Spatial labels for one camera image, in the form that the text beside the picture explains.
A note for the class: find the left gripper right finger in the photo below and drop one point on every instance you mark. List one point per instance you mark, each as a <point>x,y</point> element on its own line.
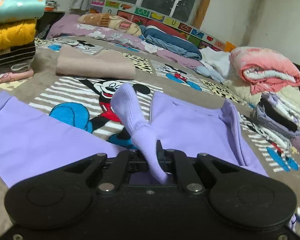
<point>193,175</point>

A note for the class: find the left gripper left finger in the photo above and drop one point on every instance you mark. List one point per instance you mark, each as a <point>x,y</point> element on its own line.
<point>105,175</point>

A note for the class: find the purple sweatshirt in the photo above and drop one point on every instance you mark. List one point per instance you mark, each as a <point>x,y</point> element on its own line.
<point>32,143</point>

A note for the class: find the Mickey Mouse brown blanket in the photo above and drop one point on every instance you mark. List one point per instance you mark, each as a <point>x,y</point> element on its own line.
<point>46,90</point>

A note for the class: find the folded lavender garment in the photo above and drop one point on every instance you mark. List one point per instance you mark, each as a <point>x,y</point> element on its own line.
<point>260,116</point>

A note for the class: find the folded white grey garment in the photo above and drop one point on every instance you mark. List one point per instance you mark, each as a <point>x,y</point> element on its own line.
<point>271,135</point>

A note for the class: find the white crumpled cloth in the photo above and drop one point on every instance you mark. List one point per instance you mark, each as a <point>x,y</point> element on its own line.
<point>218,61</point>

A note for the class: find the folded beige garment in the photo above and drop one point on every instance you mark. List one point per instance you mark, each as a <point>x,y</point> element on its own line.
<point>105,64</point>

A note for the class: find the folded white purple floral cloth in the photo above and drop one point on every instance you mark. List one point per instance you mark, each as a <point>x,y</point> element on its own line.
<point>283,107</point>

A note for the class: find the pink rolled quilt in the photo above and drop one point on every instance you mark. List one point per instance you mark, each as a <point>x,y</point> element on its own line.
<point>264,69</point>

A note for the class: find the cartoon print pillow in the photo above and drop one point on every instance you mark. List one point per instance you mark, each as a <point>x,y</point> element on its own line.
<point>110,21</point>

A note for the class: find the purple floral bedsheet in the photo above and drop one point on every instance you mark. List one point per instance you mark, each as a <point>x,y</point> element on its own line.
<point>69,26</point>

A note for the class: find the folded pink garment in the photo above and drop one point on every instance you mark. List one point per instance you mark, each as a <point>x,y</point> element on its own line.
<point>11,77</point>

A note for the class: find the colourful alphabet headboard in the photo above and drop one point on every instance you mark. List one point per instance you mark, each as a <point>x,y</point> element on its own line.
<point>142,16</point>

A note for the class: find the folded black striped garment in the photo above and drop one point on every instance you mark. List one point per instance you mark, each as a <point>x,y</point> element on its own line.
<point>17,54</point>

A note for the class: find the cluttered dark desk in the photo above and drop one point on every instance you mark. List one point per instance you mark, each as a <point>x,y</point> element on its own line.
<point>51,15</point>

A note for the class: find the folded yellow knit sweater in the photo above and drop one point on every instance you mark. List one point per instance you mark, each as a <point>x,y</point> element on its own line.
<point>17,33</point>

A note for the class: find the folded teal garment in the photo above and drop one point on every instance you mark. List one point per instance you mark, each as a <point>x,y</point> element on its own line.
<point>19,10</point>

